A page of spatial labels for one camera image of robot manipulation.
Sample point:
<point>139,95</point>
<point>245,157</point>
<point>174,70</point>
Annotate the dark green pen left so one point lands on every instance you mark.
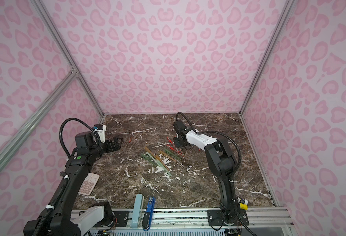
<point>147,158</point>

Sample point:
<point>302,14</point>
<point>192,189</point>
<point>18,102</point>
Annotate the light green pen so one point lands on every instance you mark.
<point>153,159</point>

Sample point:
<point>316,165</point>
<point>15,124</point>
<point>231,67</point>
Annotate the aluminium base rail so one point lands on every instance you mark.
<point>205,221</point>

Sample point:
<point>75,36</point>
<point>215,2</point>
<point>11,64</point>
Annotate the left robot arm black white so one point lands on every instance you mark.
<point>55,219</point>

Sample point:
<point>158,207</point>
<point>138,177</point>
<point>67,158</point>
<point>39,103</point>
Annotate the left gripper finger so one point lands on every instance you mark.
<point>116,146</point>
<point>118,140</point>

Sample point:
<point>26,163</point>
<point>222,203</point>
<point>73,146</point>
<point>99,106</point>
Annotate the yellow connector plug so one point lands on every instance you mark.
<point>243,203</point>

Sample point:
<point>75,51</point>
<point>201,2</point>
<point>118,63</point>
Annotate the dark green pen right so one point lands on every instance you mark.
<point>172,154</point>

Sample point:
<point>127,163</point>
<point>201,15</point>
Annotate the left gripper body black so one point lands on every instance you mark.
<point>111,144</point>

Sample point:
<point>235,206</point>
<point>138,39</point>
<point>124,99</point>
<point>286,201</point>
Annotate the brown pen left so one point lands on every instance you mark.
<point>147,149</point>

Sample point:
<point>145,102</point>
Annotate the brown pen right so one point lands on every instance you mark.
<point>166,155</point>

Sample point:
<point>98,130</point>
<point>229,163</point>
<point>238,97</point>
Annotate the blue black utility tool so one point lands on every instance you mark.
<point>148,215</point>

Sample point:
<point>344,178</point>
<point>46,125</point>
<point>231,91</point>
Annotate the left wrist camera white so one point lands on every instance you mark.
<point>100,130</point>

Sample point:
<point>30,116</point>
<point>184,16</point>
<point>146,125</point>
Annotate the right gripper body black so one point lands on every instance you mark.
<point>177,141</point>

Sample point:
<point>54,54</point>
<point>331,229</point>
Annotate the light blue eraser block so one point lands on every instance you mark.
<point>135,216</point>

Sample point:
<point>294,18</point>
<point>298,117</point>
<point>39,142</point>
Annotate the dark green pen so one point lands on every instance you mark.
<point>147,158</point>
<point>172,154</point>

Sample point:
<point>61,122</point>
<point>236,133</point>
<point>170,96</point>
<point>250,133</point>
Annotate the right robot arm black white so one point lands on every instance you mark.
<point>224,159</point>

